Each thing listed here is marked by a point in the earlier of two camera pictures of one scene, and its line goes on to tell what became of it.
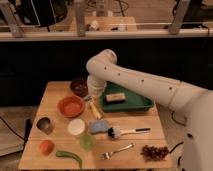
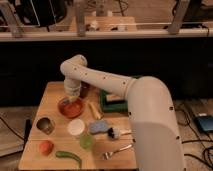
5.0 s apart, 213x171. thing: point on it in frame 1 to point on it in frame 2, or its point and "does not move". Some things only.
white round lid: [76, 126] does not move
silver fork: [108, 155] does not move
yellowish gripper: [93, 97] to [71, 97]
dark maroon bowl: [79, 87] does not move
